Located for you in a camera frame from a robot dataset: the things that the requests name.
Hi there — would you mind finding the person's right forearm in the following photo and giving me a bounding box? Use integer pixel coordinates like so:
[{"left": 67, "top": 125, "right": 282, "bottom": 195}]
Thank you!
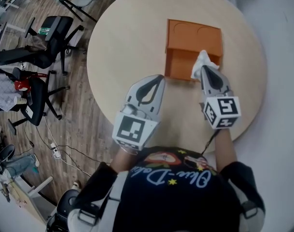
[{"left": 213, "top": 128, "right": 238, "bottom": 174}]

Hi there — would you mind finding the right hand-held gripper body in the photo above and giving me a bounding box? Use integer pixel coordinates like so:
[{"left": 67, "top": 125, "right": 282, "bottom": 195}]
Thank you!
[{"left": 199, "top": 90, "right": 241, "bottom": 130}]

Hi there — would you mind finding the orange wooden drawer box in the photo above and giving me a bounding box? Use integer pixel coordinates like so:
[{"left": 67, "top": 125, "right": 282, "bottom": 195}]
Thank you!
[{"left": 164, "top": 18, "right": 223, "bottom": 82}]

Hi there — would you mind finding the thin gold bracelet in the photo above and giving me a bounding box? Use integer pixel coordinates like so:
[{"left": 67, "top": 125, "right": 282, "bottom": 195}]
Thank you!
[{"left": 120, "top": 147, "right": 138, "bottom": 156}]

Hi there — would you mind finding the white checked cloth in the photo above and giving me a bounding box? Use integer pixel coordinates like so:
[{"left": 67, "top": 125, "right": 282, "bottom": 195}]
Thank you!
[{"left": 0, "top": 75, "right": 19, "bottom": 112}]

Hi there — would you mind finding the person's left forearm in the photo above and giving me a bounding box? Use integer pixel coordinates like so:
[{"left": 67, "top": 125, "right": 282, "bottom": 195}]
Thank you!
[{"left": 110, "top": 148, "right": 138, "bottom": 173}]

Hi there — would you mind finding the red plush toy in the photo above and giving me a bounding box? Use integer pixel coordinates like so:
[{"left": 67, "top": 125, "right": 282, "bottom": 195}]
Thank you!
[{"left": 14, "top": 79, "right": 31, "bottom": 91}]

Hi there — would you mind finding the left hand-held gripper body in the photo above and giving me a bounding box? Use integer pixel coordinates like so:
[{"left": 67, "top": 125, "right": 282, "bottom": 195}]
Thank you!
[{"left": 112, "top": 102, "right": 161, "bottom": 152}]

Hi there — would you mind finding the black round-backed office chair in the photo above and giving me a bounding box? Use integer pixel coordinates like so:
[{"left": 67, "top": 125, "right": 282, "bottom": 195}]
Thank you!
[{"left": 0, "top": 144, "right": 16, "bottom": 176}]

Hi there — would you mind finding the white tissue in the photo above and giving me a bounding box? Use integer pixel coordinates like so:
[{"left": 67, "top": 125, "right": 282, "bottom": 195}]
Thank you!
[{"left": 190, "top": 49, "right": 221, "bottom": 80}]

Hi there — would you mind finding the person's black printed shirt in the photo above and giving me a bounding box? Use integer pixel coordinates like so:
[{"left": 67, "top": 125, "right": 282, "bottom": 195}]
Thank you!
[{"left": 73, "top": 146, "right": 266, "bottom": 232}]

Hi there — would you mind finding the white power strip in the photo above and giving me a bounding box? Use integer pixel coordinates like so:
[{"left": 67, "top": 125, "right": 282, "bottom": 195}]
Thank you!
[{"left": 51, "top": 143, "right": 61, "bottom": 159}]

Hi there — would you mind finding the white shoulder strap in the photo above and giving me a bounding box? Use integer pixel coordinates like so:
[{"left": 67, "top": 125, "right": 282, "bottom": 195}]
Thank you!
[
  {"left": 69, "top": 172, "right": 128, "bottom": 232},
  {"left": 227, "top": 180, "right": 260, "bottom": 232}
]

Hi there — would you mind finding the reclined black office chair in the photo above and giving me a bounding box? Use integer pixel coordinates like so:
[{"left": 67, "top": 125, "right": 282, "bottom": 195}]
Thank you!
[{"left": 0, "top": 46, "right": 53, "bottom": 70}]

